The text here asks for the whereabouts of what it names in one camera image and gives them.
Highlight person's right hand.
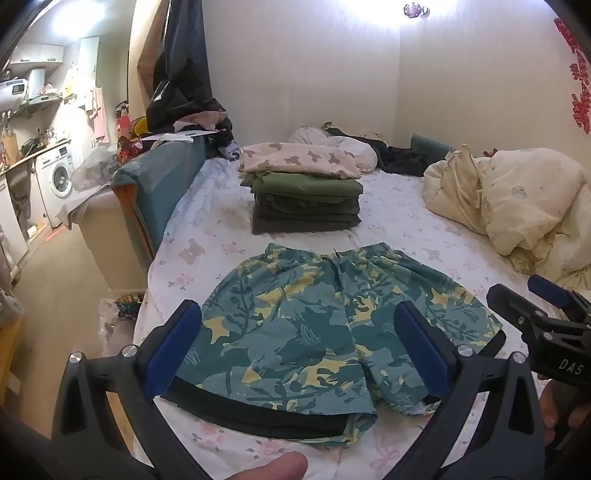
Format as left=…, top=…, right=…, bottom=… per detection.
left=538, top=377, right=591, bottom=446

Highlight teal yellow patterned pants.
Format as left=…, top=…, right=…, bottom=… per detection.
left=159, top=242, right=506, bottom=446

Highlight kitchen counter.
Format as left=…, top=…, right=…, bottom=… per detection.
left=0, top=138, right=72, bottom=174

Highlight green folded garment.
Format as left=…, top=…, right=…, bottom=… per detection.
left=242, top=172, right=365, bottom=204

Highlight dark clothes pile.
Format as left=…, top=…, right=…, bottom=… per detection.
left=325, top=127, right=432, bottom=177

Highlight teal cushion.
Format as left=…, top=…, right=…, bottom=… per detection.
left=410, top=134, right=455, bottom=160

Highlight red wall decoration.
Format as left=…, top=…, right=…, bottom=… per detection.
left=554, top=17, right=591, bottom=134

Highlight pink cloth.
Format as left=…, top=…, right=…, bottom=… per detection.
left=173, top=110, right=229, bottom=132

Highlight floral bed sheet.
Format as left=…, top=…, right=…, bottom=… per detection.
left=131, top=154, right=591, bottom=480

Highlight brown hanging cloth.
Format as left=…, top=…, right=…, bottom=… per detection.
left=137, top=0, right=172, bottom=109

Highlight clear plastic bag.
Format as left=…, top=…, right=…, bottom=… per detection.
left=71, top=147, right=118, bottom=192

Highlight teal bed board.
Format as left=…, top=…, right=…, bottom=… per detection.
left=111, top=134, right=208, bottom=273

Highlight dark olive folded garment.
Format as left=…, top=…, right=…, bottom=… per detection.
left=253, top=194, right=362, bottom=217

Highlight wooden cutting board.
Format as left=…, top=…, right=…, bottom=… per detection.
left=2, top=131, right=19, bottom=167

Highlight person's left hand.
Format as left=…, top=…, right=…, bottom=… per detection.
left=217, top=451, right=309, bottom=480

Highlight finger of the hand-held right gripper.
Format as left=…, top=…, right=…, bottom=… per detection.
left=487, top=284, right=552, bottom=344
left=527, top=274, right=591, bottom=320

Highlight red gift bag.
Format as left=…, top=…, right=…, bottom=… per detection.
left=115, top=136, right=144, bottom=164

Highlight white pillow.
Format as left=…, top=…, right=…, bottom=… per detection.
left=288, top=127, right=378, bottom=174

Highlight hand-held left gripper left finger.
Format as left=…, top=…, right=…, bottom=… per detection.
left=51, top=299, right=208, bottom=480

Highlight cream duvet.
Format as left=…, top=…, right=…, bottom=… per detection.
left=422, top=144, right=591, bottom=291

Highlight white washing machine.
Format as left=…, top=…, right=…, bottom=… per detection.
left=36, top=144, right=77, bottom=229

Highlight white paper sheet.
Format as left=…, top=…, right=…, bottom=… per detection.
left=139, top=130, right=217, bottom=145

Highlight dark grey folded garment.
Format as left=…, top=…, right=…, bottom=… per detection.
left=252, top=210, right=362, bottom=236

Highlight white wall cabinet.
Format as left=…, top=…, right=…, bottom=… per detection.
left=9, top=44, right=65, bottom=65

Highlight pink hanging towel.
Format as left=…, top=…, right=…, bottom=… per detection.
left=90, top=87, right=107, bottom=141

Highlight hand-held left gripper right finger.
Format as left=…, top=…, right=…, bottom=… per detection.
left=398, top=301, right=552, bottom=480

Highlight plastic bag with clutter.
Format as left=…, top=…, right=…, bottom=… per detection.
left=99, top=298, right=140, bottom=344

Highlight beige box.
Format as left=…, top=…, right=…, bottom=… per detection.
left=58, top=187, right=148, bottom=294

